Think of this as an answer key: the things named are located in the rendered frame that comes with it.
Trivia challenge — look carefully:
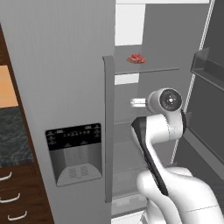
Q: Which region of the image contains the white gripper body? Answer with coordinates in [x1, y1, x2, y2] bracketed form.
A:
[129, 98, 148, 109]

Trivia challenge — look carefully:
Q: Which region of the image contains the red raw steak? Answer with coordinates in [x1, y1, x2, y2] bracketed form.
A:
[126, 53, 147, 65]

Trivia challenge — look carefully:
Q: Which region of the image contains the glass fridge shelf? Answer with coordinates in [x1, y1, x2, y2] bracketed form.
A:
[114, 44, 180, 76]

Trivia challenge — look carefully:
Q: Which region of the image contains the grey fridge interior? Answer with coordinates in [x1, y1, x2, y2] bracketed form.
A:
[110, 0, 212, 224]

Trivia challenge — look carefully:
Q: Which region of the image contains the open grey fridge door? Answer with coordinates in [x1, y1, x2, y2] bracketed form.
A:
[171, 0, 224, 224]

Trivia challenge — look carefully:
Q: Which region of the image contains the dark fridge door bin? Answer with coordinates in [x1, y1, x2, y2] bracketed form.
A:
[190, 47, 224, 92]

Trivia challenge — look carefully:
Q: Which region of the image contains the grey fridge door with dispenser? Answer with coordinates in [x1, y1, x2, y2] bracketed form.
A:
[0, 0, 116, 224]

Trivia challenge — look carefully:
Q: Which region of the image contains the black water dispenser panel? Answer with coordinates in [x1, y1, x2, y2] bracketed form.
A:
[45, 122, 103, 188]

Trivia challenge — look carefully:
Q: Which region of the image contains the dark wood drawer front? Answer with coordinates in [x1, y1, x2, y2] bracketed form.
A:
[0, 202, 55, 224]
[0, 164, 42, 193]
[0, 185, 47, 213]

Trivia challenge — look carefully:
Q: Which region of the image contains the grey fridge door handle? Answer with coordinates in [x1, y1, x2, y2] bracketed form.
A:
[101, 55, 116, 204]

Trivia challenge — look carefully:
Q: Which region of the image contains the white curved drawer handle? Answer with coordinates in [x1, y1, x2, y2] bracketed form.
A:
[0, 171, 13, 182]
[7, 210, 28, 221]
[0, 192, 22, 204]

